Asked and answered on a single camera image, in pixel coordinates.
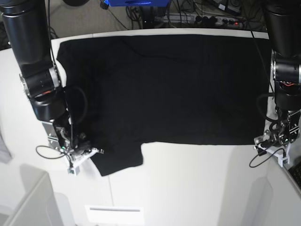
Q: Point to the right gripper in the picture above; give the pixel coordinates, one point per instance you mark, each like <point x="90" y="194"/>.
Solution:
<point x="77" y="149"/>

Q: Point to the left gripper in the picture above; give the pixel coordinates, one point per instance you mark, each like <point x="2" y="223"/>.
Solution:
<point x="282" y="131"/>

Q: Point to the black T-shirt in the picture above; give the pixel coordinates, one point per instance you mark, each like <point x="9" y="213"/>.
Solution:
<point x="188" y="89"/>

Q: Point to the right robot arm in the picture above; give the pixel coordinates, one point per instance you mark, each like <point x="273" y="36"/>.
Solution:
<point x="27" y="25"/>

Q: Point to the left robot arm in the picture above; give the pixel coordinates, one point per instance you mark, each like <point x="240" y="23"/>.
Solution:
<point x="283" y="23"/>

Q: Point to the black keyboard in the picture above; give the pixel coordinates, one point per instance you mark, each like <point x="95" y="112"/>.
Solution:
<point x="295" y="172"/>

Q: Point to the white right partition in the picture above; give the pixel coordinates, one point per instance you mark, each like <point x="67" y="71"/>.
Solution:
<point x="285" y="208"/>

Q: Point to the white partition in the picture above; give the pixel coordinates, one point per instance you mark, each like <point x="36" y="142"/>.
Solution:
<point x="285" y="208"/>
<point x="38" y="207"/>

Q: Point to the white label plate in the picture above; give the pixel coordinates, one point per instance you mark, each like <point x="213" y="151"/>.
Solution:
<point x="115" y="215"/>

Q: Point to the white left partition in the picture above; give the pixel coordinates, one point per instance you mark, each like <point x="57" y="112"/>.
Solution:
<point x="38" y="207"/>

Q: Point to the white power strip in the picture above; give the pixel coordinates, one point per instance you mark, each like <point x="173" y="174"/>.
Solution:
<point x="195" y="18"/>

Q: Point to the blue box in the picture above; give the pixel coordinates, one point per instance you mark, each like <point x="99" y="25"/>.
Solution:
<point x="124" y="3"/>

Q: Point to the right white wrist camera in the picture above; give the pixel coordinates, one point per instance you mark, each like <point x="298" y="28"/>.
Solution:
<point x="75" y="170"/>

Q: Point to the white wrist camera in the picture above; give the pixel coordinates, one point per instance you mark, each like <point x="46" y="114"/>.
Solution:
<point x="282" y="159"/>
<point x="75" y="170"/>

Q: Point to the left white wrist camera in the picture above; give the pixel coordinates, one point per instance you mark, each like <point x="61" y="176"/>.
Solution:
<point x="282" y="159"/>

